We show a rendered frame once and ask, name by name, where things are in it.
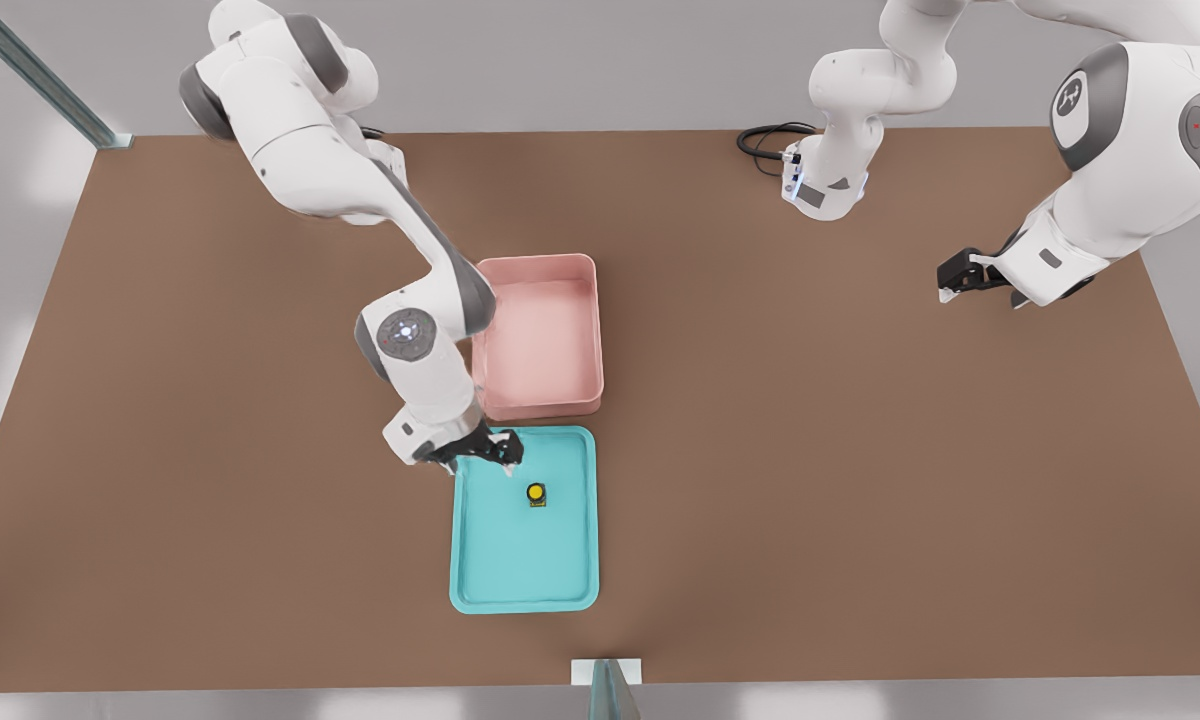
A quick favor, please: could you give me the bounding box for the pale blue-green tray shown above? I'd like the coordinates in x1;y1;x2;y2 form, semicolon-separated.
449;425;600;615

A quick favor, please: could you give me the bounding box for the pink box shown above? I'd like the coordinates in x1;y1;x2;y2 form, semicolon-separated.
471;253;605;422

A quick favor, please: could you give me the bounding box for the black cable loop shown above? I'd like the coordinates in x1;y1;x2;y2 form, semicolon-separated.
737;122;821;178

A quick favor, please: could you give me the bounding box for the silver frame post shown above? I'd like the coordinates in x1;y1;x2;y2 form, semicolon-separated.
571;658;643;720
0;0;134;150

